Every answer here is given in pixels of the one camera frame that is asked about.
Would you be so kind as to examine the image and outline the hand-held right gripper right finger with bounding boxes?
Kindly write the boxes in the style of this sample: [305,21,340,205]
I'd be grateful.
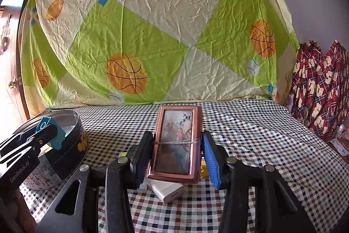
[201,131,322,233]

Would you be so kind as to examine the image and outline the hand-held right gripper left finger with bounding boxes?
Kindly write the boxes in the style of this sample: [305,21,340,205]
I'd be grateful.
[37,131,154,233]

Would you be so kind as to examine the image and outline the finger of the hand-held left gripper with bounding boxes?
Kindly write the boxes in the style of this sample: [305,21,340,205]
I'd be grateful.
[0,140,50,166]
[0,123,59,152]

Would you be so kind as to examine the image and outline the yellow face toy block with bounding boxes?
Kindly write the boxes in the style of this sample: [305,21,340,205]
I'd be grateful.
[200,157,210,179]

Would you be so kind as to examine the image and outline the blue toy block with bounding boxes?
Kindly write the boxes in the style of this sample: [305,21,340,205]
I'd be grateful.
[35,116,68,150]

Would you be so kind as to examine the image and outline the round metal tin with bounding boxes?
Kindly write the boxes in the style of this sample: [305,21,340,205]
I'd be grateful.
[19,110,89,190]

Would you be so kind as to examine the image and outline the white charger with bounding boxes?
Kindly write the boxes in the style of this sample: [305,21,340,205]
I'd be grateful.
[147,177,185,204]

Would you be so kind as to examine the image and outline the copper framed picture box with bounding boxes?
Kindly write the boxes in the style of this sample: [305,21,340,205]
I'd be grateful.
[147,106,203,184]

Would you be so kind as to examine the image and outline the person's left hand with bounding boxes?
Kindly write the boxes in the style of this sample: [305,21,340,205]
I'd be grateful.
[0,184,37,233]

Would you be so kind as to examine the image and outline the checked cloth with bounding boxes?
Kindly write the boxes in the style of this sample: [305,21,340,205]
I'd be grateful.
[19,99,349,233]

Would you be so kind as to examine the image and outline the brown wooden door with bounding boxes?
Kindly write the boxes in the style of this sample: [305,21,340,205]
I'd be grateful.
[0,0,41,119]

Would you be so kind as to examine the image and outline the door ornament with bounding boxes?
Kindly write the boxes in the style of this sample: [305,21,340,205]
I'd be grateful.
[0,23,11,55]

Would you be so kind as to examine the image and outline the red plaid bear-print cloth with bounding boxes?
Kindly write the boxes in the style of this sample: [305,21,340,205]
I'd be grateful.
[285,40,349,141]

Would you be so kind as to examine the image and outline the clear plastic bags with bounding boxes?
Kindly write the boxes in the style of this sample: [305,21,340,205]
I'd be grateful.
[327,124,349,157]

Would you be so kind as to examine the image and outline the green ball-print sheet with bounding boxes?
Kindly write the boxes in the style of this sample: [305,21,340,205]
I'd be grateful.
[19,0,300,116]

